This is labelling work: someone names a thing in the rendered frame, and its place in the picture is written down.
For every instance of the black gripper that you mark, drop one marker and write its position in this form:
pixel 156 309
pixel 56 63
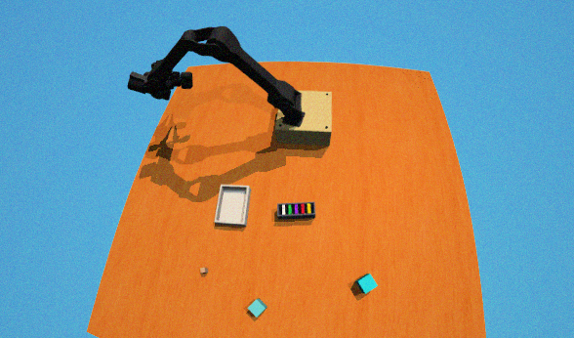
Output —
pixel 185 79

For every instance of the small cyan cube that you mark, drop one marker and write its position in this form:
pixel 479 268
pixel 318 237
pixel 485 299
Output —
pixel 366 283

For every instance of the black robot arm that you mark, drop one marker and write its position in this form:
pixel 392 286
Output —
pixel 225 47

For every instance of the teal cube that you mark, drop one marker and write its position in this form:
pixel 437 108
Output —
pixel 257 307

